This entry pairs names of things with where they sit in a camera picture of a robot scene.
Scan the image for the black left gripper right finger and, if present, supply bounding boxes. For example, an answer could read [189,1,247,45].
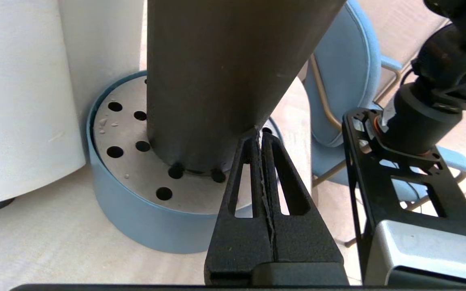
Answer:
[257,131,349,267]

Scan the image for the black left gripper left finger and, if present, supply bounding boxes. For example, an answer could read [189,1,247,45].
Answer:
[204,135,274,285]

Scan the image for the dark brown plastic cup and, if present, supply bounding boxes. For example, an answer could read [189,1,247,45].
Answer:
[146,0,347,174]

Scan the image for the large dispenser with dark tea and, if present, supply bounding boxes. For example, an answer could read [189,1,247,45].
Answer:
[0,0,146,211]

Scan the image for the round metal drip tray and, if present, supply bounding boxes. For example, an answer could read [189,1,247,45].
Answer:
[86,71,284,254]

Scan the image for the light blue chair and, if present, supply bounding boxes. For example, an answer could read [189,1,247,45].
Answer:
[298,0,466,248]

